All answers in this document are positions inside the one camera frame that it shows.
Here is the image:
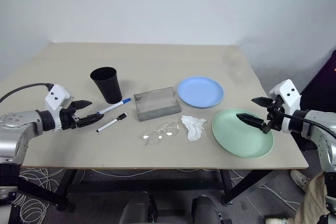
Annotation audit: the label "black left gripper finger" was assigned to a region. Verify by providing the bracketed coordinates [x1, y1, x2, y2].
[77, 113, 105, 128]
[68, 100, 93, 111]

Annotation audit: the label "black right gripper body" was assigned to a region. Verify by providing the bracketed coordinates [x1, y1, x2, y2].
[261, 95, 286, 134]

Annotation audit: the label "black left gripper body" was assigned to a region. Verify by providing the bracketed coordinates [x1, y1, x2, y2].
[59, 105, 81, 131]

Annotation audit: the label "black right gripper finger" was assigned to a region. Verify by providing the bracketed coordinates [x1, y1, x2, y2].
[236, 113, 265, 130]
[251, 97, 275, 108]

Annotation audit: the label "white marker with black cap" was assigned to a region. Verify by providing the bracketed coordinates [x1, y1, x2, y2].
[96, 112, 129, 133]

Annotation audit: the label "light green plate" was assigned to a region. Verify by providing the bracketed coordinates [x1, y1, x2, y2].
[212, 108, 275, 159]

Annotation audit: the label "white marker with blue cap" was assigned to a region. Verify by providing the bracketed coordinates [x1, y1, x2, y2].
[97, 98, 132, 115]

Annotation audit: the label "white tissue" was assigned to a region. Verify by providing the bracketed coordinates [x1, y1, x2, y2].
[181, 115, 207, 142]

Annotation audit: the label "grey glasses case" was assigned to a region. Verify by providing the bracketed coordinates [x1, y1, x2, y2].
[133, 86, 182, 123]

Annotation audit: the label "clear frame glasses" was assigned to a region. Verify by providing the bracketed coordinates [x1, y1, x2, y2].
[140, 121, 182, 147]

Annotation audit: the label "black plastic cup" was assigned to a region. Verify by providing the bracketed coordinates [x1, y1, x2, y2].
[90, 67, 123, 105]

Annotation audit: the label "light blue plate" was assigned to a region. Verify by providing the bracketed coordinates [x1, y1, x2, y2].
[176, 76, 225, 109]

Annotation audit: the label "white shoe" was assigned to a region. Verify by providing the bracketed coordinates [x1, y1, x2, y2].
[289, 169, 312, 192]
[265, 217, 290, 224]

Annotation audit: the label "beige trouser leg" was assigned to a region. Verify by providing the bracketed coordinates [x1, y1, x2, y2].
[291, 173, 329, 224]

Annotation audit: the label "dark rounded shape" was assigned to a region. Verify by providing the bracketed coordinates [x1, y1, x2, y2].
[119, 190, 158, 224]
[191, 195, 224, 224]

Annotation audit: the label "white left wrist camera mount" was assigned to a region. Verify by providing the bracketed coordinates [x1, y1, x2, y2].
[44, 84, 71, 132]

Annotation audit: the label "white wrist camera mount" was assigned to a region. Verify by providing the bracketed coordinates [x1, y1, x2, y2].
[269, 79, 303, 133]
[44, 84, 71, 132]

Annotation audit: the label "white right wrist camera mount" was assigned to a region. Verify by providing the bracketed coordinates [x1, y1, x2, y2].
[269, 79, 303, 133]

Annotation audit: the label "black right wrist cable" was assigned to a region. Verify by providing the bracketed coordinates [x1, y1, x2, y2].
[277, 111, 336, 141]

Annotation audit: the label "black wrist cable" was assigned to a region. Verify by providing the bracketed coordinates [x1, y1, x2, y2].
[277, 111, 336, 141]
[0, 83, 55, 104]

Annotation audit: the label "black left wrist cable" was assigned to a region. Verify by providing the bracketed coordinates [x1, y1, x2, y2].
[0, 83, 55, 104]

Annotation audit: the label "black metal table frame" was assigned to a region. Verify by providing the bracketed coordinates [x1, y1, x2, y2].
[17, 168, 274, 212]

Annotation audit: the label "white floor cable tangle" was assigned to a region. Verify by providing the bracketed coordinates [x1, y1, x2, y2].
[9, 167, 69, 224]

